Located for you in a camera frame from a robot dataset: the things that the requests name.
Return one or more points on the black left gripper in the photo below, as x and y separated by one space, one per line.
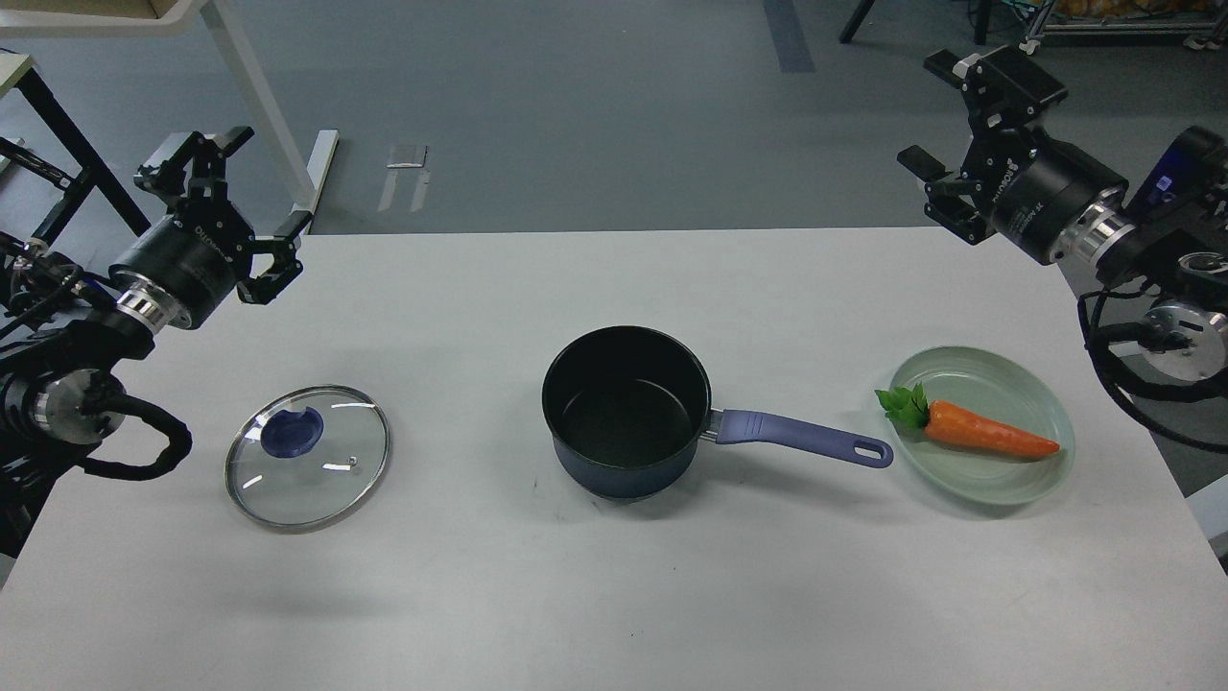
198 262

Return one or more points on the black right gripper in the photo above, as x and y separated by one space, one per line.
1031 185

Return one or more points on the glass pot lid blue knob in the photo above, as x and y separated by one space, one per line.
308 459

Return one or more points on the blue saucepan with handle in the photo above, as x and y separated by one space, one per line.
627 406

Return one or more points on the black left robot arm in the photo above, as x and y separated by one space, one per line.
63 407

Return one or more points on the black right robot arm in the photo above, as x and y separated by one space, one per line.
1170 232

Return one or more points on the black metal rack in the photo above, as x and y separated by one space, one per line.
58 192

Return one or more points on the pale green plate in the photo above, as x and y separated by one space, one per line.
995 387

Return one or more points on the metal wheeled cart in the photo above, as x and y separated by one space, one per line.
1200 25

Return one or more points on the orange toy carrot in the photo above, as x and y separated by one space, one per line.
945 422

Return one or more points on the white table frame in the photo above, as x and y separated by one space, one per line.
304 179

